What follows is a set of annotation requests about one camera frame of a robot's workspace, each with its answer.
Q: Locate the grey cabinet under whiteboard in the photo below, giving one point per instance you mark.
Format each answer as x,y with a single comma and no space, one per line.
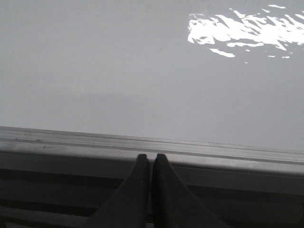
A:
82,195

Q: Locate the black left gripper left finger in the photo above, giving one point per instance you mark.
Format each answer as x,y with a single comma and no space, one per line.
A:
127,207

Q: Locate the white whiteboard with aluminium frame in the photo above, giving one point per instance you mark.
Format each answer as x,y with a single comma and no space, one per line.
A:
216,85

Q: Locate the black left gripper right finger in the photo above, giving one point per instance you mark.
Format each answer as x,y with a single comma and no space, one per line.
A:
174,205

